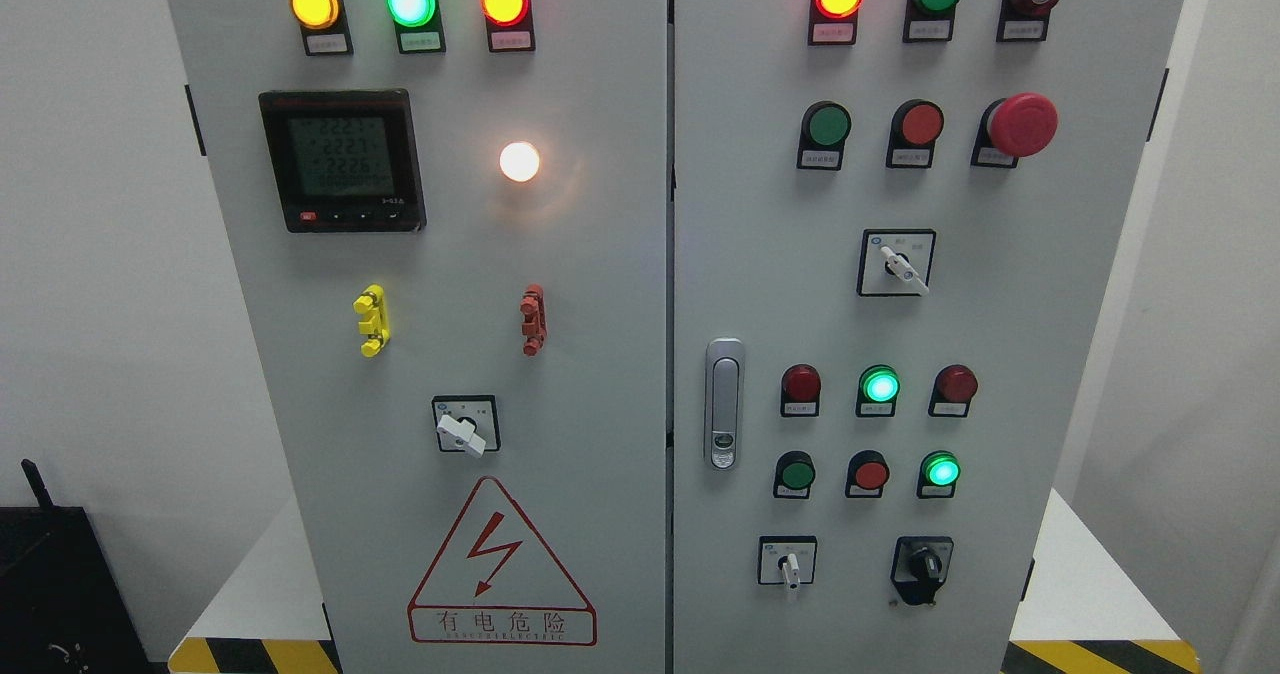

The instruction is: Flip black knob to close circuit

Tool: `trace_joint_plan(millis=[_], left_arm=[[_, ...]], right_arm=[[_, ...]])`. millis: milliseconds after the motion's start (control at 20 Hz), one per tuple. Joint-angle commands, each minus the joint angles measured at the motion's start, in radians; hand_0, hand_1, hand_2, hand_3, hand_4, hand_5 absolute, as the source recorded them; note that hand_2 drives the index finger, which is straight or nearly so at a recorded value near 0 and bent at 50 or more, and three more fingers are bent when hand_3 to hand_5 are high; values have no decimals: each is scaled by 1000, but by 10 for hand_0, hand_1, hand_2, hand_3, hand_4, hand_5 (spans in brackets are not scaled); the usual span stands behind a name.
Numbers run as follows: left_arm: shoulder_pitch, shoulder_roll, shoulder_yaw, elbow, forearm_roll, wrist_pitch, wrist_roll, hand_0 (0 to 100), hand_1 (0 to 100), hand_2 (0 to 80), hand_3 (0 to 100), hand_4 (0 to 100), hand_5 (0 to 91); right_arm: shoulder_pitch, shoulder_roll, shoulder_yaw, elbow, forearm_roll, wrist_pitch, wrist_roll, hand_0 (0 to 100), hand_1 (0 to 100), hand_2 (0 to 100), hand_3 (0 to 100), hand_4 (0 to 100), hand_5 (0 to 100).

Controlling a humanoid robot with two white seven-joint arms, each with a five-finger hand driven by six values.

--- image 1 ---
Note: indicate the grey cabinet door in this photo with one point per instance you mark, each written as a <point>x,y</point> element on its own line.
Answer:
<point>770,255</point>
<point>583,423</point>

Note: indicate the lit green push button lower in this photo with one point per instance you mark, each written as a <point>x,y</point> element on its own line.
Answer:
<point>938,474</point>

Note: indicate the dark red indicator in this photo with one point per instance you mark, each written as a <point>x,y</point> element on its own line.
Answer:
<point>800,391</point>
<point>953,392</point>

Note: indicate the red push button upper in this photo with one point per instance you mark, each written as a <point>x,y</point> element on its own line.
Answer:
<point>914,128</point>

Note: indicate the green indicator light top left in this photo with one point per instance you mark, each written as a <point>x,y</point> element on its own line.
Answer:
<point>419,26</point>

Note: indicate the red-orange indicator light top left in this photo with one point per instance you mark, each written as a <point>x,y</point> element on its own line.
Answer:
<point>509,25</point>

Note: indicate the yellow indicator light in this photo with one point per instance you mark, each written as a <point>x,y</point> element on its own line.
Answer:
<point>323,27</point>

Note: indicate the red mushroom emergency stop button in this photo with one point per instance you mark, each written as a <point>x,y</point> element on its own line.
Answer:
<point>1014,127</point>

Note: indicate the black box with antenna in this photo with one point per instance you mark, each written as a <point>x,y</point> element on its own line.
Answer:
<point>61,611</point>

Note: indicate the white selector switch left door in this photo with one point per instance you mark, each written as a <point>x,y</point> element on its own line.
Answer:
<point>467,423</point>

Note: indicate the yellow terminal connector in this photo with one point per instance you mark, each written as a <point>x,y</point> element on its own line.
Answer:
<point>371,310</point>

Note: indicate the red electric hazard warning sticker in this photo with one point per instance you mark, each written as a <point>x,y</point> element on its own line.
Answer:
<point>496,581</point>

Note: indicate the white selector switch upper right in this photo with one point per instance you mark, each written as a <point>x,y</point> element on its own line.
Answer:
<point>896,262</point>

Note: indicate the dark red indicator right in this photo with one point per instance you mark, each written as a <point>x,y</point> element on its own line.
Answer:
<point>953,392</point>

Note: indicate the green push button upper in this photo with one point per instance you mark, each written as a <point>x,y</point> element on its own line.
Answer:
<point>824,129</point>

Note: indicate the right grey cabinet door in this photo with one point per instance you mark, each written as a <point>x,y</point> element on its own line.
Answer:
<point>770,255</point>

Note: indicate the red terminal connector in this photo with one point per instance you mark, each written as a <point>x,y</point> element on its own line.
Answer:
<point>534,323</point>

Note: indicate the black rotary knob switch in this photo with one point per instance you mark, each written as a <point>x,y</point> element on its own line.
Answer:
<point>920,567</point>

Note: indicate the lit red indicator top right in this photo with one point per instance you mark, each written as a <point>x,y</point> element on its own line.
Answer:
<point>833,22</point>

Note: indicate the left grey cabinet door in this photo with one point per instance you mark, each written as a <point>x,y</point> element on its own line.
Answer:
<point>583,423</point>

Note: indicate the white selector switch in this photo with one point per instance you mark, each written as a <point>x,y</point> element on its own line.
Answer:
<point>896,262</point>
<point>787,561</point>

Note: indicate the dark red indicator left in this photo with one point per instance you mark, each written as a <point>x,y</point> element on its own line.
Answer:
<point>800,391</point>

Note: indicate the black digital power meter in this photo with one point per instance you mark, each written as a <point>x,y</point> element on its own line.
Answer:
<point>344,160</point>

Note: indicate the dark green indicator top right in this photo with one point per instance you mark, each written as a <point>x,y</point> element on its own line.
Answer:
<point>929,20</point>

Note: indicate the white glowing indicator light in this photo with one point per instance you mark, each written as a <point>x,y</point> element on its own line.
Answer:
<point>519,161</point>

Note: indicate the lit green indicator middle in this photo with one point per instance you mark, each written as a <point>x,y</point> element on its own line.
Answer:
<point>878,389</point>

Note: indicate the white platform with hazard stripes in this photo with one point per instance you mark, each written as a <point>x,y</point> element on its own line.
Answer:
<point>1081,613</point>

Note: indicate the red push button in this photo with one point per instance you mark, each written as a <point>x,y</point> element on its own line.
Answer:
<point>867,474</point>
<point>914,128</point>

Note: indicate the white selector switch lower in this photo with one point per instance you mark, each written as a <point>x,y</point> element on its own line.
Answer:
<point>787,561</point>

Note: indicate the silver door handle lock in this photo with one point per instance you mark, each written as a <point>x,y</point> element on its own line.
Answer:
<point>723,382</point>

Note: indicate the red push button lower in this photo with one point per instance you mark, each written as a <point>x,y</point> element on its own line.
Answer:
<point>867,474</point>

